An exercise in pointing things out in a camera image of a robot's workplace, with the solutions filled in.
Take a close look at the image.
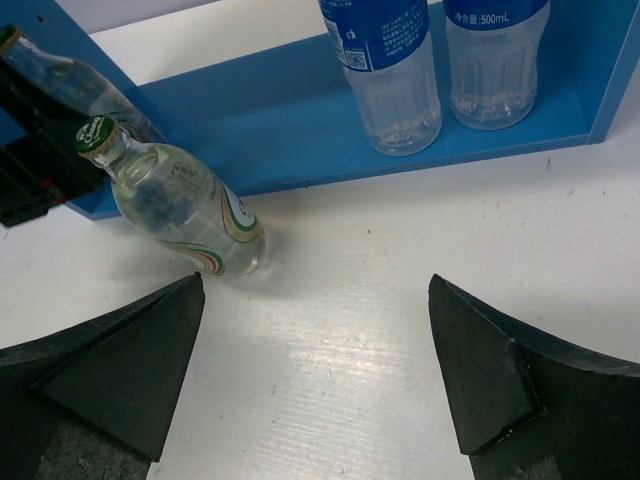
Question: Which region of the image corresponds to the clear Chang bottle front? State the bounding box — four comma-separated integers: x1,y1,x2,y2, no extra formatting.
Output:
1,24,165,143

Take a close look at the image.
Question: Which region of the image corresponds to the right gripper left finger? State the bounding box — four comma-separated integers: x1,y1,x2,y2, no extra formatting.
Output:
1,273,205,479

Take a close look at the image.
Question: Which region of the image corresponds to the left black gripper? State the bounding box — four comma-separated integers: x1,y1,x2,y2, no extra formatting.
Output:
1,63,103,228

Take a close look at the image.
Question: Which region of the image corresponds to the clear chang bottle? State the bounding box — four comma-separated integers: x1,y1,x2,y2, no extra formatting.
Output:
74,115,266,278
1,24,165,143

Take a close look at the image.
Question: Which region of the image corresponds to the water bottle blue label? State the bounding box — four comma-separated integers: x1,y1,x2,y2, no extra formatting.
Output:
319,0,442,156
443,0,551,130

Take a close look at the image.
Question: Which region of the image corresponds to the blue and yellow shelf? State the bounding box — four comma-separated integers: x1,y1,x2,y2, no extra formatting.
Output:
1,1,639,196

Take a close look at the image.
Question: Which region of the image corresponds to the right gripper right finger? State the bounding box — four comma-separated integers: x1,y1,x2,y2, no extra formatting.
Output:
429,275,639,479

